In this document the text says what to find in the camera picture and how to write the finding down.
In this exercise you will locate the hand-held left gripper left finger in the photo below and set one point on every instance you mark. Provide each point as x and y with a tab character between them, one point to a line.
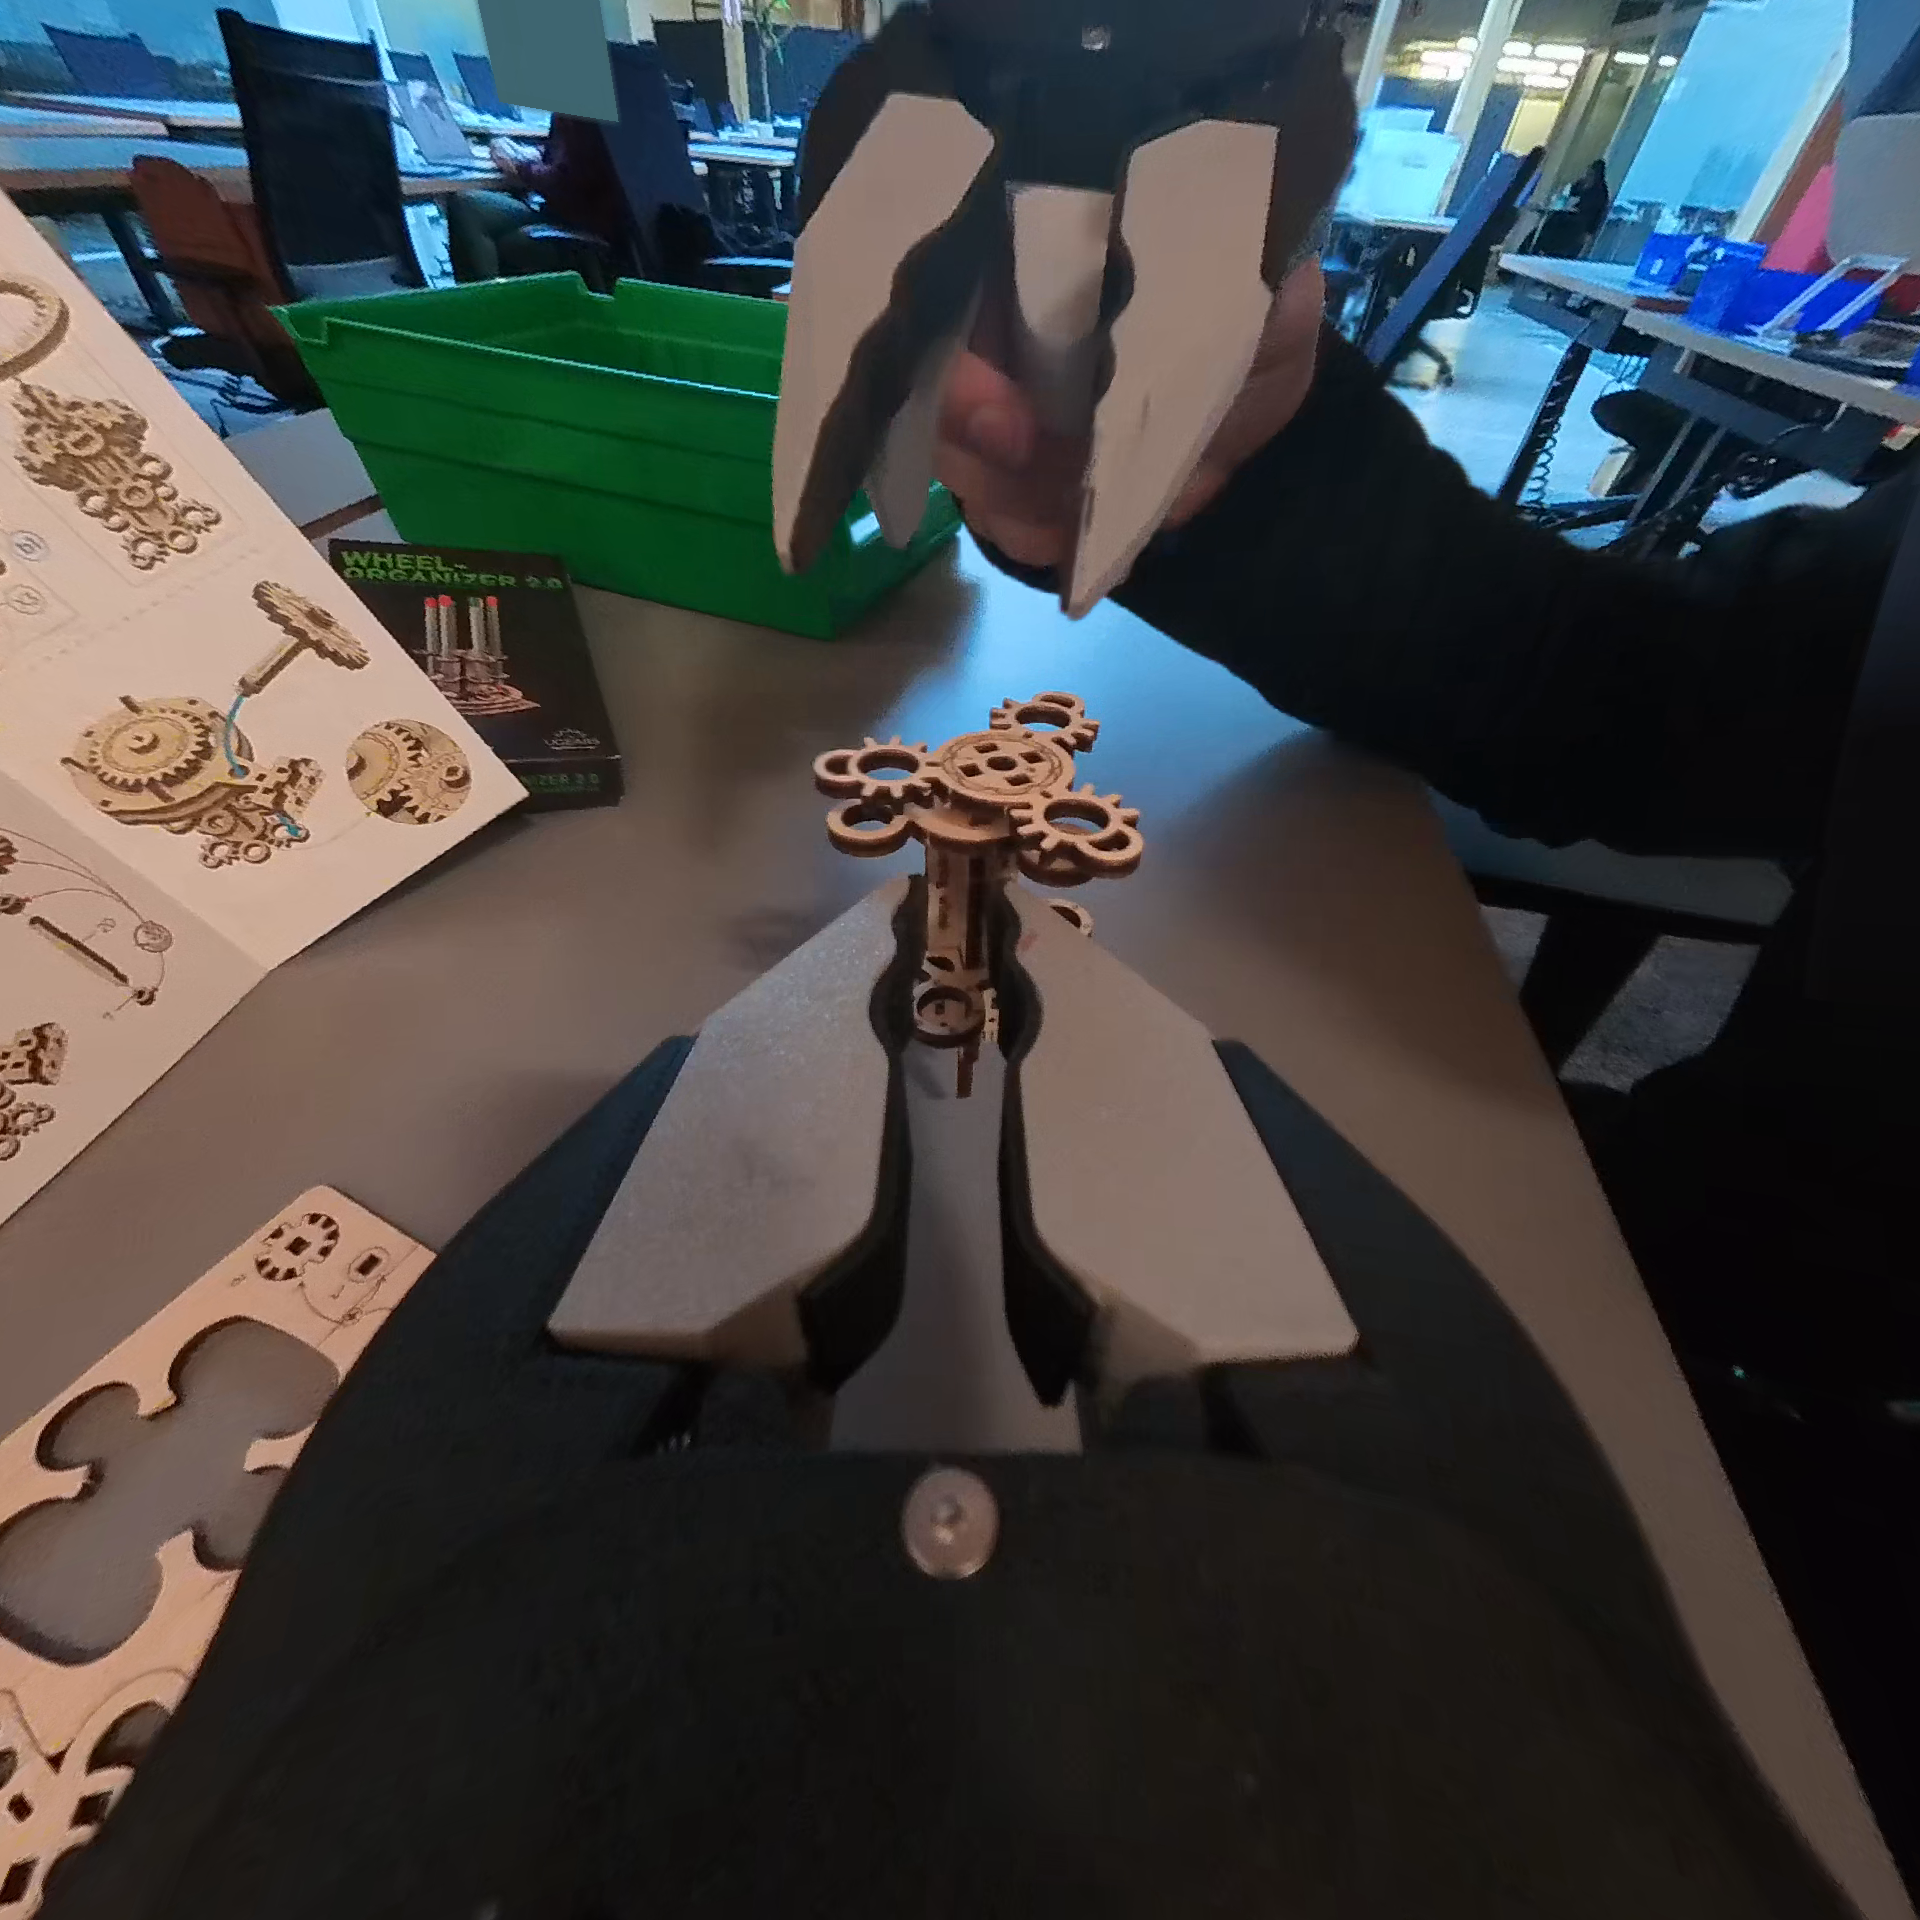
720	1184

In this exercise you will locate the person's dark clothing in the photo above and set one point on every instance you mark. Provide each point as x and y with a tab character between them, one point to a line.
1800	1201

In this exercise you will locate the person's right forearm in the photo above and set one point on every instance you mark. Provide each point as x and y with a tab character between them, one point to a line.
1501	628

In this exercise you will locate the person's right hand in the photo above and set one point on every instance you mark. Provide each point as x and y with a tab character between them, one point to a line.
991	450

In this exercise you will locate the wooden laser-cut parts sheet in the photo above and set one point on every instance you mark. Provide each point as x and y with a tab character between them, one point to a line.
89	1634

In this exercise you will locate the brown chair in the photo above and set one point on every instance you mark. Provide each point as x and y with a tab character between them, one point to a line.
201	254

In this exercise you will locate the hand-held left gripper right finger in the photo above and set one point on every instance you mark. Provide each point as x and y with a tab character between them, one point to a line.
1184	1184

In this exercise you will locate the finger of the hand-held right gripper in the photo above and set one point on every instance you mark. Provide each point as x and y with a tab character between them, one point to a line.
870	254
1184	329

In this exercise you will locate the wooden gear model assembly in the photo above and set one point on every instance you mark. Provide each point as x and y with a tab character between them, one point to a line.
983	773

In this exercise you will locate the grey office desk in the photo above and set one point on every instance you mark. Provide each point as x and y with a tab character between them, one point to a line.
1723	322

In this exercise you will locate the black office chair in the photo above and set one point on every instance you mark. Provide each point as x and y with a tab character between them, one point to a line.
1447	270
317	148

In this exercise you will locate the green plastic bin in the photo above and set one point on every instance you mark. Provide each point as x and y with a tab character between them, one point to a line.
570	480

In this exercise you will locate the black model kit box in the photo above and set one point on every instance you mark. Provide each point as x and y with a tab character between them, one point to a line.
376	675

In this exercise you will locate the folded assembly instruction booklet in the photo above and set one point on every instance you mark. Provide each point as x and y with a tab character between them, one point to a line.
181	628

